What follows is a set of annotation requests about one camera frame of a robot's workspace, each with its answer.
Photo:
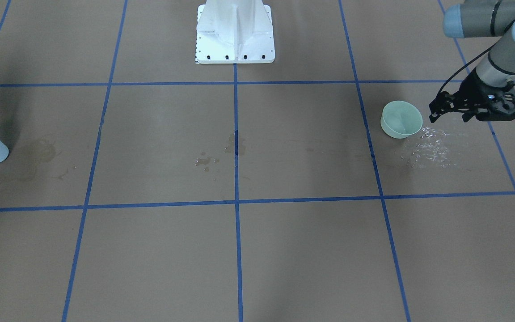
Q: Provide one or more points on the wrist black camera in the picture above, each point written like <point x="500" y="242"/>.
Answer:
<point x="499" y="107"/>

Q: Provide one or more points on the mint green bowl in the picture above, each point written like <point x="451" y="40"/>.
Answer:
<point x="400" y="119"/>

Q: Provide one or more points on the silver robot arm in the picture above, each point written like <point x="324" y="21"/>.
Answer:
<point x="483" y="19"/>

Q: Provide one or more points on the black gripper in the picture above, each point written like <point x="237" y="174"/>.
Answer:
<point x="473" y="89"/>

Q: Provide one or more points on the white pedestal column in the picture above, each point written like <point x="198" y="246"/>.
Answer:
<point x="234" y="32"/>

